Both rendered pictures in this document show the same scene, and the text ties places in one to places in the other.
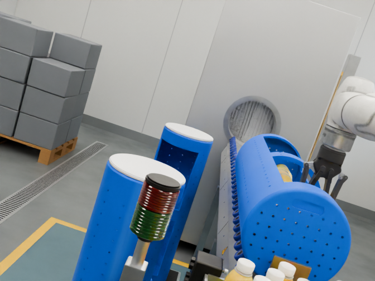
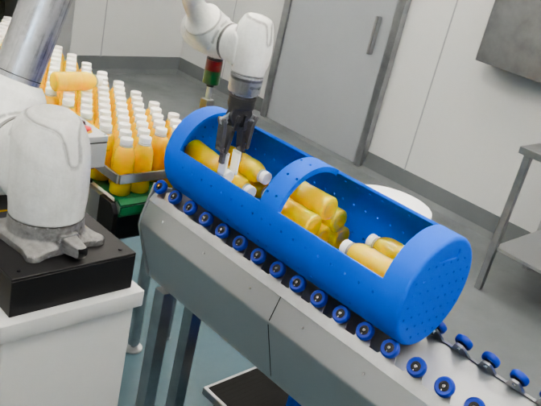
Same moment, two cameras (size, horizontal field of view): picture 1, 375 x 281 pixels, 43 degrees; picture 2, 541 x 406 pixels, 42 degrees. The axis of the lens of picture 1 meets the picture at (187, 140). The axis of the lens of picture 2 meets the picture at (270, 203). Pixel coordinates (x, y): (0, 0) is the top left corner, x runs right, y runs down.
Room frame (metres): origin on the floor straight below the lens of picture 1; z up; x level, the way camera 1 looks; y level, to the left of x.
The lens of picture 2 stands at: (2.65, -1.73, 1.81)
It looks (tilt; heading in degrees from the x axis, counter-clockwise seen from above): 23 degrees down; 130
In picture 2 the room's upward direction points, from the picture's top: 13 degrees clockwise
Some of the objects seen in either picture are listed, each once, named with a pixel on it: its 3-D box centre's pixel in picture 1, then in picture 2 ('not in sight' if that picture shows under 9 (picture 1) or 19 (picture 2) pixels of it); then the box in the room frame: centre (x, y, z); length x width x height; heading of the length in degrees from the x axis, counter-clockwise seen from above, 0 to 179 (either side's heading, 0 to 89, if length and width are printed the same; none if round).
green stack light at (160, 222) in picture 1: (150, 219); (212, 76); (0.77, 0.02, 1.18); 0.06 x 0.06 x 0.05
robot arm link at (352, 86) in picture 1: (353, 104); (249, 43); (1.35, -0.41, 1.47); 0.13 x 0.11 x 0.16; 6
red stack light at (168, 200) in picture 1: (158, 195); (213, 64); (0.77, 0.02, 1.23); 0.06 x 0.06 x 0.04
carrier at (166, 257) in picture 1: (165, 204); not in sight; (2.58, 0.00, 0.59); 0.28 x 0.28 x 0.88
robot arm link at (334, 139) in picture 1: (337, 139); (245, 84); (1.37, -0.41, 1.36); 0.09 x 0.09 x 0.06
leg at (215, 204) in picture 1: (206, 227); not in sight; (3.18, -0.32, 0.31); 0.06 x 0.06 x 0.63; 89
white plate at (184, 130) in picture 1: (189, 131); not in sight; (2.58, 0.00, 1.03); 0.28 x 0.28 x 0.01
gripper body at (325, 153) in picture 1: (328, 163); (240, 109); (1.37, -0.41, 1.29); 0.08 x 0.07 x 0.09; 89
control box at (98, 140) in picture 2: not in sight; (74, 139); (0.94, -0.64, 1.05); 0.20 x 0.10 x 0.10; 179
